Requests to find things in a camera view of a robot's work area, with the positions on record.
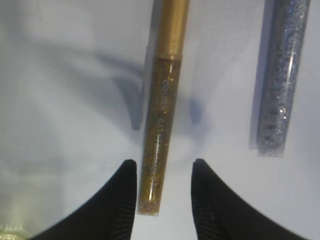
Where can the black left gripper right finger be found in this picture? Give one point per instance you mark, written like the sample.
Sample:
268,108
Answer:
220,214

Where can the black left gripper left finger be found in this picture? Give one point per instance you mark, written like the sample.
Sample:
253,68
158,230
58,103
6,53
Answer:
108,215

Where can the yellow tea drink bottle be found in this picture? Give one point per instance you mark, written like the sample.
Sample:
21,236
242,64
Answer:
13,232

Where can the gold glitter pen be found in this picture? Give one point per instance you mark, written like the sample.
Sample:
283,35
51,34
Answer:
166,68

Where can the silver glitter pen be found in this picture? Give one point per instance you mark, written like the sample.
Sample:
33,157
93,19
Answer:
285,44

